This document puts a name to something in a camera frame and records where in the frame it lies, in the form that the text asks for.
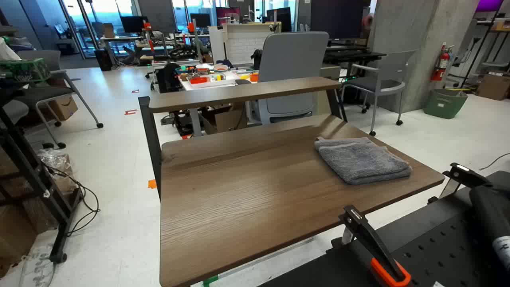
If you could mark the grey towel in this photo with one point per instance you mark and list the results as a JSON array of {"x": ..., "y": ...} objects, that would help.
[{"x": 360, "y": 160}]

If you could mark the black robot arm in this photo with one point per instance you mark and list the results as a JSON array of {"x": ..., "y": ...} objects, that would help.
[{"x": 491, "y": 209}]

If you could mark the brown cardboard box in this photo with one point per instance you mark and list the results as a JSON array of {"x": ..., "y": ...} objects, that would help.
[{"x": 223, "y": 118}]

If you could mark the wooden desk shelf riser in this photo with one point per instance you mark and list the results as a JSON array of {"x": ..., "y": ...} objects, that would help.
[{"x": 239, "y": 93}]

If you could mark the white cluttered work table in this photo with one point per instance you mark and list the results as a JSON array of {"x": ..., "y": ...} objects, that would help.
[{"x": 217, "y": 79}]

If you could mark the grey office chair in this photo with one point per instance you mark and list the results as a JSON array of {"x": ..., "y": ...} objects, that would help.
[{"x": 289, "y": 69}]

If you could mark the black backpack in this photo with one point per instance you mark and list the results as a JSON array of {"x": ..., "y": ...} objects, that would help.
[{"x": 168, "y": 77}]

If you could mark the black orange bar clamp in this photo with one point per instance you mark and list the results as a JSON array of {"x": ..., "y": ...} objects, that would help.
[{"x": 378, "y": 249}]

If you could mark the black computer monitor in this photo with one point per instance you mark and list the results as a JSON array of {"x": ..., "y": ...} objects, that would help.
[{"x": 131, "y": 23}]

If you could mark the green storage bin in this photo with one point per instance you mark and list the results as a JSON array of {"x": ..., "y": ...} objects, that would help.
[{"x": 445, "y": 103}]

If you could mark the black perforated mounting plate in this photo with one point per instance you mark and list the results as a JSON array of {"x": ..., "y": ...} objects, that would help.
[{"x": 424, "y": 249}]

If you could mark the red fire extinguisher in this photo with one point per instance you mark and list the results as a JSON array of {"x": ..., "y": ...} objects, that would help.
[{"x": 440, "y": 64}]

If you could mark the black silver bar clamp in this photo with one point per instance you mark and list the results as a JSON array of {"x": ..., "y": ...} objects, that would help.
[{"x": 461, "y": 177}]

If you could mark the black metal rack stand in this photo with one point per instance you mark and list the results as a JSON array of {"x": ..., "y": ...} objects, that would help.
[{"x": 32, "y": 176}]

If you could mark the large cardboard box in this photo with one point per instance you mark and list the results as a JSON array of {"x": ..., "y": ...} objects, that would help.
[{"x": 494, "y": 87}]

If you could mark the grey metal frame chair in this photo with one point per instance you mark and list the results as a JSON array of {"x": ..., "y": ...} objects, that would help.
[{"x": 379, "y": 80}]

